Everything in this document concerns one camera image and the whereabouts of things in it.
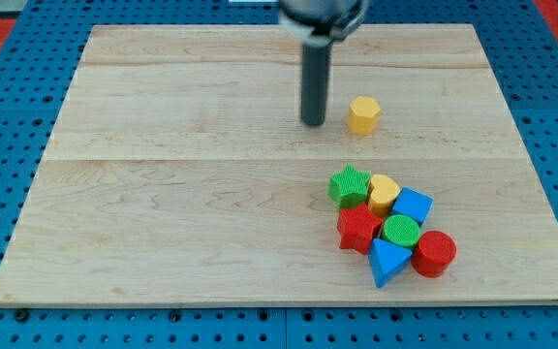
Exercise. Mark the yellow hexagon block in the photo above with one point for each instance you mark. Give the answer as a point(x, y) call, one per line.
point(363, 115)

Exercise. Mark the red star block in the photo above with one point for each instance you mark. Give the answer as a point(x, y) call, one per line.
point(357, 227)

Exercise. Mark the red cylinder block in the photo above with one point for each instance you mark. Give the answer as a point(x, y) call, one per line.
point(433, 254)

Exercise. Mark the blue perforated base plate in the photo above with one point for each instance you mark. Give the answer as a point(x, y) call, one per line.
point(37, 62)

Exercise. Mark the light wooden board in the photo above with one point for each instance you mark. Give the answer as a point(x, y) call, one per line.
point(178, 175)

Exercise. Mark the green cylinder block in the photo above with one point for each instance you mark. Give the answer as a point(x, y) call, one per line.
point(401, 230)

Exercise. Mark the green star block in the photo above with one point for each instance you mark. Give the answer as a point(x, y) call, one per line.
point(348, 188)

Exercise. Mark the blue cube block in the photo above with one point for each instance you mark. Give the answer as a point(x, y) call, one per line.
point(413, 204)

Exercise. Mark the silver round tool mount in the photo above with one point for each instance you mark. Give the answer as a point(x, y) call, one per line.
point(318, 23)

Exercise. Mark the blue triangle block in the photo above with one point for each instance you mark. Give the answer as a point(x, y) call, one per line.
point(387, 260)

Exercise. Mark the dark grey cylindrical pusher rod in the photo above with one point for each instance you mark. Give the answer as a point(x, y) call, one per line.
point(315, 68)

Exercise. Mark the yellow heart block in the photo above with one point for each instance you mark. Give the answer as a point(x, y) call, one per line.
point(382, 193)

